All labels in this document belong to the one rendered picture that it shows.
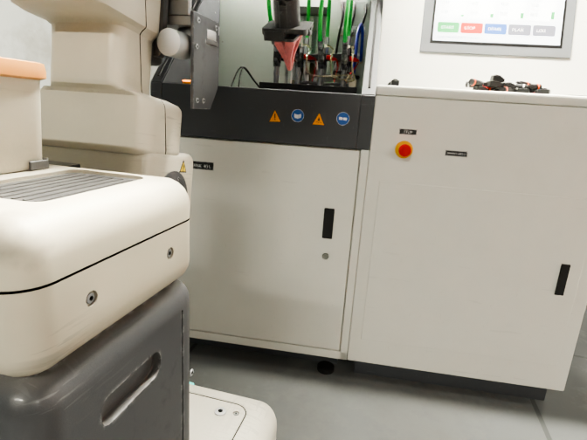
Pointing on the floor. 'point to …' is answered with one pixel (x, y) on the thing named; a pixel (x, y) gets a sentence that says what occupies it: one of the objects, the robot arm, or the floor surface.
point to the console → (473, 221)
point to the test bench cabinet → (344, 300)
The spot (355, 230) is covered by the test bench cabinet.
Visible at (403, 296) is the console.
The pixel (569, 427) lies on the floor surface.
